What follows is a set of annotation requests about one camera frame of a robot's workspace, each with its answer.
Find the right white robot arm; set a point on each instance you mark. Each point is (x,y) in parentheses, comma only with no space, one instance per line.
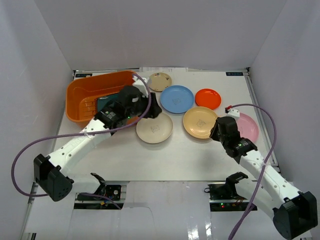
(292,211)

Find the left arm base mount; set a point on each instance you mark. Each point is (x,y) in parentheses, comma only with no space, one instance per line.
(106,197)

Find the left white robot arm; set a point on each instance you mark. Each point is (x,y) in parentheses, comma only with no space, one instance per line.
(51,172)

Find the orange round plate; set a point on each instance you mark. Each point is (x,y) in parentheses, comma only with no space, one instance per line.
(208,98)

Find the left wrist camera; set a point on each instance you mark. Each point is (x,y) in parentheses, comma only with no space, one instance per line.
(141,84)

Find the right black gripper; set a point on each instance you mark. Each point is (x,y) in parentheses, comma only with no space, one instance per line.
(213,132)

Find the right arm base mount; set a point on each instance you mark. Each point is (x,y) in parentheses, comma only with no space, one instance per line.
(223,196)

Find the blue round plate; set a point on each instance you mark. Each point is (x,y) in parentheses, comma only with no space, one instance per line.
(177,99)

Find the orange plastic bin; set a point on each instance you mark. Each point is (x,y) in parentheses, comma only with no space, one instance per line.
(82,94)

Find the cream round plate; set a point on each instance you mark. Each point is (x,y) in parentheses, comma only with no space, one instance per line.
(155,130)

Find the yellow round plate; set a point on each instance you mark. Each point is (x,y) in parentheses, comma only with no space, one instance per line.
(199,121)

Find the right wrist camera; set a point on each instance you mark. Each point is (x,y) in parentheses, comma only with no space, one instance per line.
(232,112)

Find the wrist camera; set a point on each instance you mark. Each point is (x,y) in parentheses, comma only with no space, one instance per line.
(141,84)
(232,112)

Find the pink round plate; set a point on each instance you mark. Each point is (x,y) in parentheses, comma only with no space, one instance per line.
(247,127)

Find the small beige floral plate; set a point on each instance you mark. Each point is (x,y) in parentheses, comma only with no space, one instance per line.
(159,81)

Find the teal square plate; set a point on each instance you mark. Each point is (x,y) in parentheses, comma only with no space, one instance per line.
(102,101)

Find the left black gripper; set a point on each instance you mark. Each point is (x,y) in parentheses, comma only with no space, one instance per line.
(149,107)

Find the white paper sheets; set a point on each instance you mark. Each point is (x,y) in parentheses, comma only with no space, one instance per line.
(168,69)

